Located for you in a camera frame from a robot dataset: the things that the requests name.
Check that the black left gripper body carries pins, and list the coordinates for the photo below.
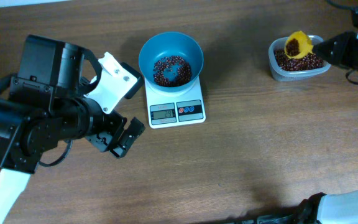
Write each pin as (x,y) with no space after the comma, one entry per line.
(111,134)

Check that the clear plastic container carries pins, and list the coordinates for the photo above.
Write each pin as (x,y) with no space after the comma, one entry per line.
(281,75)

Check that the blue plastic bowl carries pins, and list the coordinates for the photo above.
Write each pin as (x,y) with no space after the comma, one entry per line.
(165,45)

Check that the white digital kitchen scale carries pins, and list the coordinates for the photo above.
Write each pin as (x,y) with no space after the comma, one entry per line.
(167,110)

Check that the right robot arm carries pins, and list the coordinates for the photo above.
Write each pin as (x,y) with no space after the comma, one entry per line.
(330,208)

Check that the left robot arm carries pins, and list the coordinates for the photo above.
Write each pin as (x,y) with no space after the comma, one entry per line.
(61,92)

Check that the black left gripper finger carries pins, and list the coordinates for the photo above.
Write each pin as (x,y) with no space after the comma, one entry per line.
(139,80)
(127,138)

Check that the red beans in bowl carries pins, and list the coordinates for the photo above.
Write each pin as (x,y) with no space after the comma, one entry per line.
(172,71)

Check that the red adzuki beans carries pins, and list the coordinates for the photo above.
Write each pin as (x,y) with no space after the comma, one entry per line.
(309,62)

